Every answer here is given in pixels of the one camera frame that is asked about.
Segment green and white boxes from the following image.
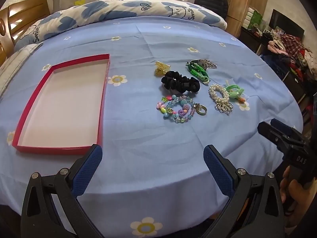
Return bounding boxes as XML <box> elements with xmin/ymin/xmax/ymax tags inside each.
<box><xmin>244</xmin><ymin>7</ymin><xmax>263</xmax><ymax>30</ymax></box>

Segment translucent bead chain with clasp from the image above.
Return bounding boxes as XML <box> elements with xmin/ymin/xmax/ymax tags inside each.
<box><xmin>163</xmin><ymin>95</ymin><xmax>202</xmax><ymax>124</ymax></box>

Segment pearl bead hair tie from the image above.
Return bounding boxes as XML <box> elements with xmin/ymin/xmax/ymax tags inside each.
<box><xmin>209</xmin><ymin>84</ymin><xmax>234</xmax><ymax>114</ymax></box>

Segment black scrunchie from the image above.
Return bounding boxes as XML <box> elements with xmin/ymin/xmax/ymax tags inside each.
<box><xmin>161</xmin><ymin>71</ymin><xmax>201</xmax><ymax>93</ymax></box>

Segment comb hair clip orange charm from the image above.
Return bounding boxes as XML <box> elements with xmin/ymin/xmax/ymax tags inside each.
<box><xmin>225</xmin><ymin>79</ymin><xmax>249</xmax><ymax>103</ymax></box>

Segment green knit hair tie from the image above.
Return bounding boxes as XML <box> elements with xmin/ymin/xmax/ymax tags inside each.
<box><xmin>224</xmin><ymin>84</ymin><xmax>242</xmax><ymax>97</ymax></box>

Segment wooden headboard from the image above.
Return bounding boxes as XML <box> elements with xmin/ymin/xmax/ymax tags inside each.
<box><xmin>0</xmin><ymin>0</ymin><xmax>51</xmax><ymax>66</ymax></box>

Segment black television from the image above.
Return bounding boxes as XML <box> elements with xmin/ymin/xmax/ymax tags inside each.
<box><xmin>269</xmin><ymin>9</ymin><xmax>305</xmax><ymax>39</ymax></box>

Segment white pillow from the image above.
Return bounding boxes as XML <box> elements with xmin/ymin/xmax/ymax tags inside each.
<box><xmin>0</xmin><ymin>43</ymin><xmax>44</xmax><ymax>97</ymax></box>

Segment yellow hair claw clip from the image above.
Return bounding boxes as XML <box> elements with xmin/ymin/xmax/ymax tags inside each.
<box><xmin>154</xmin><ymin>61</ymin><xmax>171</xmax><ymax>78</ymax></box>

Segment white duvet blue hearts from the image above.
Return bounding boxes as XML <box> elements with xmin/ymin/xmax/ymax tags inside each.
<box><xmin>13</xmin><ymin>0</ymin><xmax>228</xmax><ymax>51</ymax></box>

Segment blue floral bedsheet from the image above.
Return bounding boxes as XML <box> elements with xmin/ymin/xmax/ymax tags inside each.
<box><xmin>0</xmin><ymin>16</ymin><xmax>304</xmax><ymax>238</ymax></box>

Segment green braided bracelet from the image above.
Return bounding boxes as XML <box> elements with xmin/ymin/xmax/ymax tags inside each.
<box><xmin>185</xmin><ymin>61</ymin><xmax>210</xmax><ymax>85</ymax></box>

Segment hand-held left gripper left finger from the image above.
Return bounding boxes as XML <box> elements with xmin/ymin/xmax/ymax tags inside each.
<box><xmin>20</xmin><ymin>144</ymin><xmax>103</xmax><ymax>238</ymax></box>

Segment black bag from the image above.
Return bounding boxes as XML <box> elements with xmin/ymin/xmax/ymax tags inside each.
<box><xmin>194</xmin><ymin>0</ymin><xmax>228</xmax><ymax>20</ymax></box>

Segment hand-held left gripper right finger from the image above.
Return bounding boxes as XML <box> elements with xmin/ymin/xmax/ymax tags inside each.
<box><xmin>203</xmin><ymin>144</ymin><xmax>285</xmax><ymax>238</ymax></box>

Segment person's right hand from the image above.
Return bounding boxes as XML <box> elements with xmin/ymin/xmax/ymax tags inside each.
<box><xmin>280</xmin><ymin>166</ymin><xmax>317</xmax><ymax>216</ymax></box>

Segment pile of clothes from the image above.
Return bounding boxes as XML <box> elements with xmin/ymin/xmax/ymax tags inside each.
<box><xmin>267</xmin><ymin>33</ymin><xmax>317</xmax><ymax>80</ymax></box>

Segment red cardboard box tray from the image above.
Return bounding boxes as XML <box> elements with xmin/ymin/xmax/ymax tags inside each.
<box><xmin>12</xmin><ymin>53</ymin><xmax>110</xmax><ymax>155</ymax></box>

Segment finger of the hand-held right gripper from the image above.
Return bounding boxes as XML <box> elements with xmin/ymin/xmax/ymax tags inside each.
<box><xmin>270</xmin><ymin>118</ymin><xmax>304</xmax><ymax>142</ymax></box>
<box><xmin>258</xmin><ymin>122</ymin><xmax>288</xmax><ymax>152</ymax></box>

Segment wristwatch with grey strap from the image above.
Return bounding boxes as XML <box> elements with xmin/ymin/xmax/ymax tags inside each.
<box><xmin>196</xmin><ymin>59</ymin><xmax>210</xmax><ymax>70</ymax></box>

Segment dark low cabinet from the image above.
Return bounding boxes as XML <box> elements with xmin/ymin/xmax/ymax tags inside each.
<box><xmin>239</xmin><ymin>27</ymin><xmax>310</xmax><ymax>105</ymax></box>

